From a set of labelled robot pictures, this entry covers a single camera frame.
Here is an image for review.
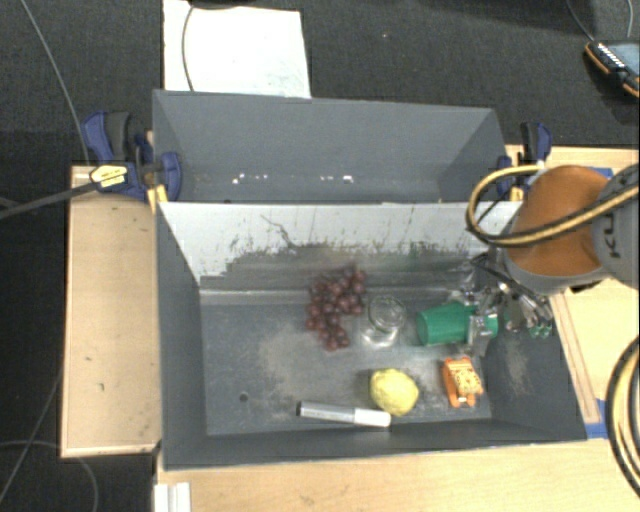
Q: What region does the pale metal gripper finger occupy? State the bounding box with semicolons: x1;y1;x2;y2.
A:
449;287;482;309
468;311;501;358

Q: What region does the green plastic cup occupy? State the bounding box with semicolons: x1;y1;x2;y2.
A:
415;301;502;348

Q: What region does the orange toy box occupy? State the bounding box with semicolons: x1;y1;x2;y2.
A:
440;355;486;408

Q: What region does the clear glass jar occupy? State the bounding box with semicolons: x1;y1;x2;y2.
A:
358;294;409;350

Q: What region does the yellow toy lemon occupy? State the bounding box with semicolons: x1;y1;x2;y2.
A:
368;367;421;418

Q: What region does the purple toy grape bunch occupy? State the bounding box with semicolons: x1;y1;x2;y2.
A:
304;266;369;352

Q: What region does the grey and white marker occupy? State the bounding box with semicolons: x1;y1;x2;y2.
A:
295;400;393;429

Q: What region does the grey metal bin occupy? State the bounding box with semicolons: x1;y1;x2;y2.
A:
151;88;589;472

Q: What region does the pale wood flat board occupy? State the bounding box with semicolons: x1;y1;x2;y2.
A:
59;164;164;459

